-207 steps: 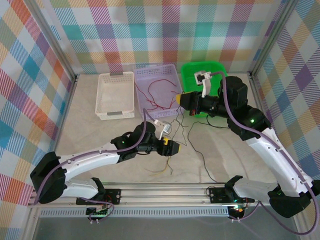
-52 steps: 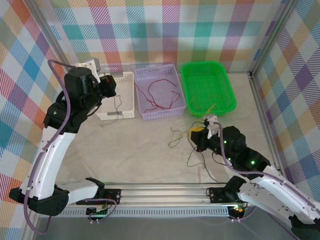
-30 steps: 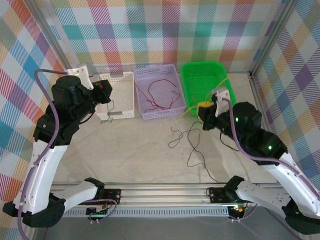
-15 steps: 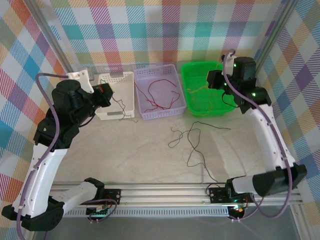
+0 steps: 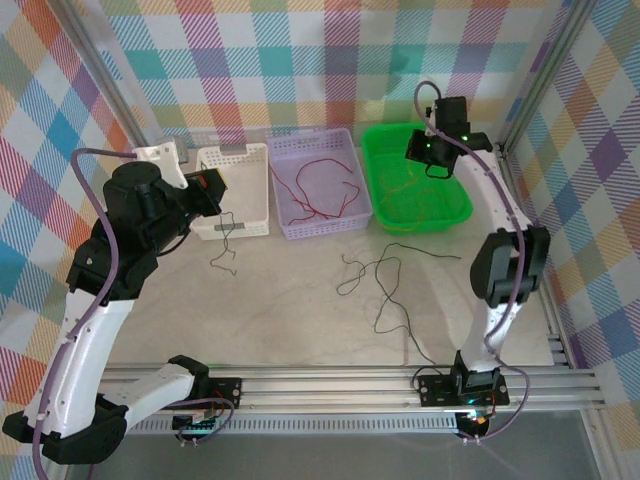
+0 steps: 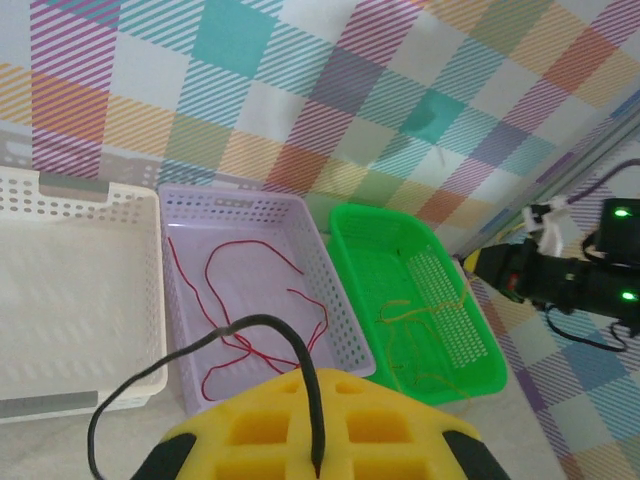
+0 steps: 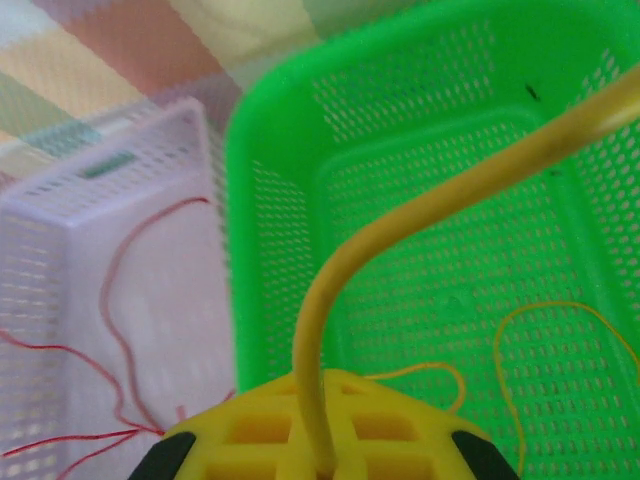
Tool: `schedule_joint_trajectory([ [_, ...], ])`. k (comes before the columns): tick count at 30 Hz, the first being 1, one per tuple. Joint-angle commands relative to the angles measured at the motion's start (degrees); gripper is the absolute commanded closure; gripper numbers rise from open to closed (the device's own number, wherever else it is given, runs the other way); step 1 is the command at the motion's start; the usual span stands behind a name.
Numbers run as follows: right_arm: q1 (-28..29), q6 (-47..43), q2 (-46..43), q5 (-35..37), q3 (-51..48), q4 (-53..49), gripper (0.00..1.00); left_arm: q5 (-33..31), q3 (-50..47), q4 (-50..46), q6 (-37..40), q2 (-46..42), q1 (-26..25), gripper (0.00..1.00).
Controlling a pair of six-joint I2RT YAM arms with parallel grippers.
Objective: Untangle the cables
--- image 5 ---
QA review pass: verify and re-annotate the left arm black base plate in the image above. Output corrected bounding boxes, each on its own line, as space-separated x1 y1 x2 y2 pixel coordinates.
207 377 245 410

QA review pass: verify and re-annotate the thin red cable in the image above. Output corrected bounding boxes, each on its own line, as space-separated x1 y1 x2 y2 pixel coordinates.
269 162 362 226
294 157 357 201

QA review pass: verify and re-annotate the green plastic basket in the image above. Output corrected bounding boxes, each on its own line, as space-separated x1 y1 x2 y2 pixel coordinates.
360 121 475 236

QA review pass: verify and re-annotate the purple plastic basket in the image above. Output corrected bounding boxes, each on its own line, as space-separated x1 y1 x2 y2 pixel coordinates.
267 127 374 240

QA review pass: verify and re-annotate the long thin black cable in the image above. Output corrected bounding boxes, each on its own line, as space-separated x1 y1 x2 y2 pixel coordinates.
372 242 462 366

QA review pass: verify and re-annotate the slotted grey cable duct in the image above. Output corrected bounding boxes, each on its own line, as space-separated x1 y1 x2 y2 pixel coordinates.
124 417 464 437

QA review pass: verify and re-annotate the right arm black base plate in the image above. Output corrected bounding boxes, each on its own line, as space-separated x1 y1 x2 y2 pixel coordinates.
417 374 510 407

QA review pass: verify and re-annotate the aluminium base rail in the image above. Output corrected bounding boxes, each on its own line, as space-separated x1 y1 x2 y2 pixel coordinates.
102 364 604 416

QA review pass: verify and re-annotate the white plastic basket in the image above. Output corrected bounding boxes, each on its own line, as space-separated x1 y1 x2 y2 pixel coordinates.
188 142 271 243

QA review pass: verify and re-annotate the right aluminium frame post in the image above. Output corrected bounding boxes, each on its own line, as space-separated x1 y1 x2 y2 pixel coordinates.
497 0 601 156

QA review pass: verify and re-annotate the right aluminium frame floor beam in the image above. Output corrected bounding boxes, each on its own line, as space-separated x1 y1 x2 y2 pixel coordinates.
497 143 576 371

